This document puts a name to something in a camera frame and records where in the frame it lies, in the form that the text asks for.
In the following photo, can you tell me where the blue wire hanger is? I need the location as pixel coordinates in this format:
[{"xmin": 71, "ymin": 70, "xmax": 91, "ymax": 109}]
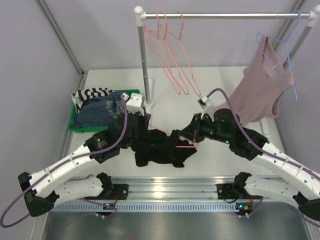
[{"xmin": 262, "ymin": 10, "xmax": 302, "ymax": 104}]

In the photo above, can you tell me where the green plastic bin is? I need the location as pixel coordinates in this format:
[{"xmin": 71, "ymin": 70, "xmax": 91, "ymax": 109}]
[{"xmin": 68, "ymin": 87, "xmax": 143, "ymax": 133}]

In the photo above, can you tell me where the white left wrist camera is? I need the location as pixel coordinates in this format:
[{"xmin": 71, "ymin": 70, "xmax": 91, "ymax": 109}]
[{"xmin": 121, "ymin": 92, "xmax": 146, "ymax": 116}]

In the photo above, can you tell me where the black white striped shirt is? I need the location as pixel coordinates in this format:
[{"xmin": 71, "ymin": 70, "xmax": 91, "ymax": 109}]
[{"xmin": 71, "ymin": 87, "xmax": 115, "ymax": 113}]

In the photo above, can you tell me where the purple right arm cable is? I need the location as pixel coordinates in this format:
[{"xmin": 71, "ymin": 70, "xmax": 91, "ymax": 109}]
[{"xmin": 199, "ymin": 87, "xmax": 320, "ymax": 226}]

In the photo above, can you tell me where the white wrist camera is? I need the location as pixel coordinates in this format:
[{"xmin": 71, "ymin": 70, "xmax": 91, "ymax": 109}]
[
  {"xmin": 121, "ymin": 92, "xmax": 146, "ymax": 116},
  {"xmin": 197, "ymin": 96, "xmax": 215, "ymax": 119}
]

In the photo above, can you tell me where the pink tank top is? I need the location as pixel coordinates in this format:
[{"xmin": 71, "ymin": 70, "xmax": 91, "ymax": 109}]
[{"xmin": 229, "ymin": 34, "xmax": 294, "ymax": 126}]

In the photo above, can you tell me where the navy blue printed shirt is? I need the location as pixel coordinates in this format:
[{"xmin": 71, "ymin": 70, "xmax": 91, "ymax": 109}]
[{"xmin": 71, "ymin": 91, "xmax": 124, "ymax": 129}]

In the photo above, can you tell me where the black tank top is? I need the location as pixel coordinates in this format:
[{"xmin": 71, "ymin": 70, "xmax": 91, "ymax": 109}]
[{"xmin": 130, "ymin": 129, "xmax": 197, "ymax": 168}]

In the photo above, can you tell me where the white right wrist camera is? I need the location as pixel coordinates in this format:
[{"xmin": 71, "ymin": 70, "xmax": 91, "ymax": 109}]
[{"xmin": 197, "ymin": 96, "xmax": 215, "ymax": 119}]

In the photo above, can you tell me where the white slotted cable duct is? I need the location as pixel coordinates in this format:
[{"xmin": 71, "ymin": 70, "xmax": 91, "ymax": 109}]
[{"xmin": 51, "ymin": 201, "xmax": 253, "ymax": 213}]

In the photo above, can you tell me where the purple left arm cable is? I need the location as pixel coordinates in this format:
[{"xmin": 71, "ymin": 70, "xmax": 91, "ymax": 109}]
[{"xmin": 0, "ymin": 92, "xmax": 130, "ymax": 230}]

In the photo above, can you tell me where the pink wire hanger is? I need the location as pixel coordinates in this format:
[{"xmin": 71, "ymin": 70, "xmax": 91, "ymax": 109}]
[
  {"xmin": 143, "ymin": 11, "xmax": 182, "ymax": 95},
  {"xmin": 149, "ymin": 124, "xmax": 199, "ymax": 149},
  {"xmin": 161, "ymin": 11, "xmax": 190, "ymax": 95},
  {"xmin": 166, "ymin": 11, "xmax": 201, "ymax": 97}
]

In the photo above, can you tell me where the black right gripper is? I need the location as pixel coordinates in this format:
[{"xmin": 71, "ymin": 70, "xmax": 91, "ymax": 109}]
[{"xmin": 178, "ymin": 112, "xmax": 232, "ymax": 145}]

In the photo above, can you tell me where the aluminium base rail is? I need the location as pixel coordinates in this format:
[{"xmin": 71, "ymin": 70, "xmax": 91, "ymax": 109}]
[{"xmin": 67, "ymin": 176, "xmax": 286, "ymax": 201}]

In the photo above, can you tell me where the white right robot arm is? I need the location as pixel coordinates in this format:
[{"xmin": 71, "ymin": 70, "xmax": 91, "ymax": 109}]
[{"xmin": 178, "ymin": 108, "xmax": 320, "ymax": 221}]

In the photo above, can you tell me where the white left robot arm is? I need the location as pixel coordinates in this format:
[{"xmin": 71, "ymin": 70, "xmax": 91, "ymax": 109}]
[{"xmin": 18, "ymin": 113, "xmax": 151, "ymax": 217}]

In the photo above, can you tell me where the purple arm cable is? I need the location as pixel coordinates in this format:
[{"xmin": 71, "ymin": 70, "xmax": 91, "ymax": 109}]
[
  {"xmin": 199, "ymin": 87, "xmax": 320, "ymax": 226},
  {"xmin": 0, "ymin": 92, "xmax": 130, "ymax": 230}
]

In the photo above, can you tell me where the silver clothes rack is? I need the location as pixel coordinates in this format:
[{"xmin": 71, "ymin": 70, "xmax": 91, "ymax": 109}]
[{"xmin": 134, "ymin": 0, "xmax": 320, "ymax": 113}]

